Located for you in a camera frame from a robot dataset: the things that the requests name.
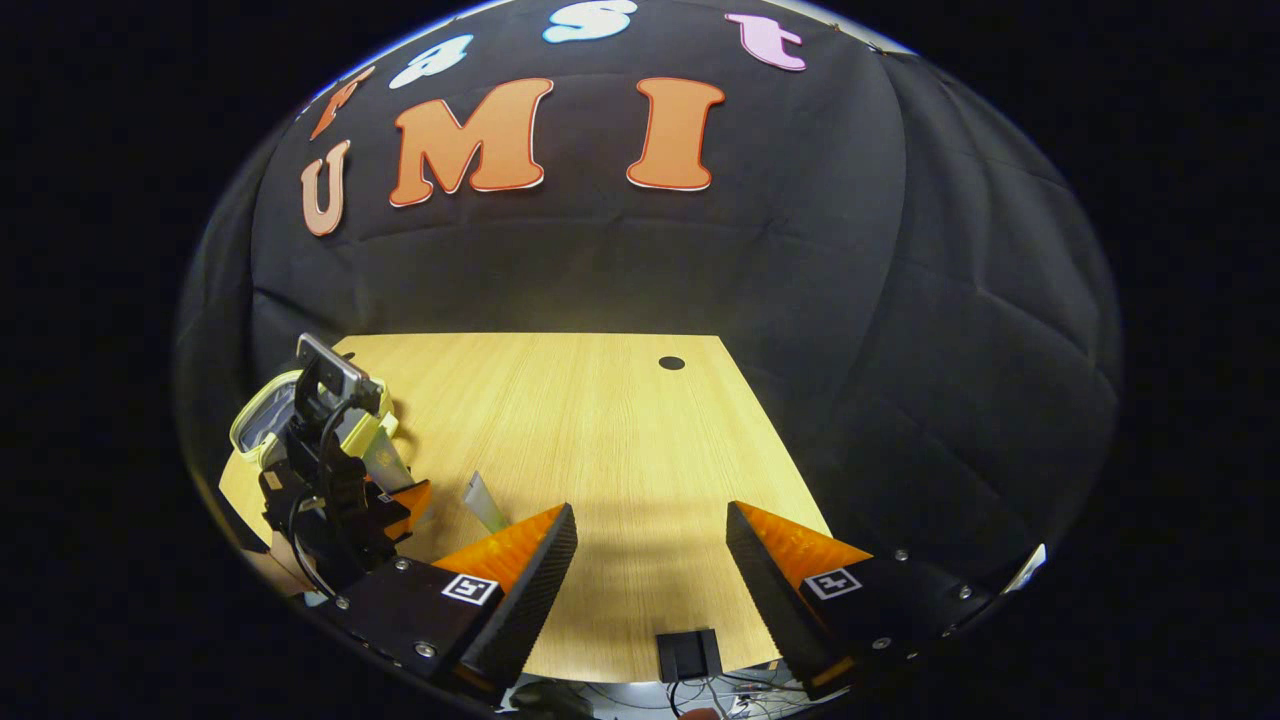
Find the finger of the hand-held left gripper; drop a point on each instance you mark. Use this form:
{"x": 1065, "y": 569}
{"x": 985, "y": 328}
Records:
{"x": 412, "y": 505}

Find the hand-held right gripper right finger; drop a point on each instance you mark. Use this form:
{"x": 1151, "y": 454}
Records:
{"x": 770, "y": 600}

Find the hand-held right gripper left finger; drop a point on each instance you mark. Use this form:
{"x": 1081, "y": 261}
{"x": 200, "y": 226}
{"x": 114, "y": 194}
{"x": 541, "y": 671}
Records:
{"x": 535, "y": 600}

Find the small black box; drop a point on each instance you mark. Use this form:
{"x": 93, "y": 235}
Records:
{"x": 688, "y": 655}

